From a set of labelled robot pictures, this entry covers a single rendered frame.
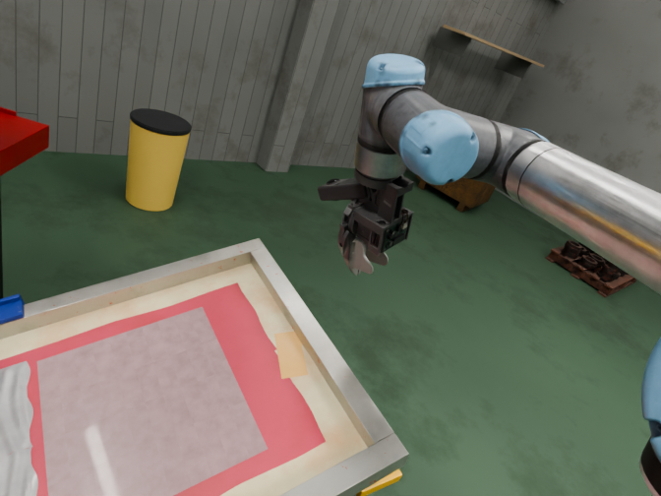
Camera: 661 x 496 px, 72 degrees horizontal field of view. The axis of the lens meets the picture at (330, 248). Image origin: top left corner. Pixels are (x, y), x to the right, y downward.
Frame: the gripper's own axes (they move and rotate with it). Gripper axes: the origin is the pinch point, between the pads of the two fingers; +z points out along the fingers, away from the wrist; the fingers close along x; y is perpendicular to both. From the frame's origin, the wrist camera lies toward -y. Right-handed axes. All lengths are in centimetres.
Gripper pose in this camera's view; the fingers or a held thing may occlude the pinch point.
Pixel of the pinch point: (354, 266)
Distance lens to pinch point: 79.4
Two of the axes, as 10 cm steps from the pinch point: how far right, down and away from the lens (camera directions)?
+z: -0.7, 7.8, 6.2
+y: 6.8, 4.9, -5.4
